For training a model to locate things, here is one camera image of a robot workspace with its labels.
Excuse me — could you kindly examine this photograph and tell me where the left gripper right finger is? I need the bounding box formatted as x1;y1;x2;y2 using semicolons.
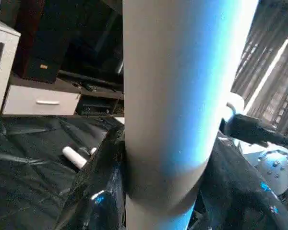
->
193;133;288;230

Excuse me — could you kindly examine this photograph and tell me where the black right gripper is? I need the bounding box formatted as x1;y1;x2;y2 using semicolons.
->
220;114;288;149

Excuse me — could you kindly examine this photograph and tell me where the black table mat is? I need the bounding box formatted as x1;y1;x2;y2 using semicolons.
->
0;114;126;230

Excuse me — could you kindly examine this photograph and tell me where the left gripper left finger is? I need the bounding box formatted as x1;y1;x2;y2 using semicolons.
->
55;125;128;230

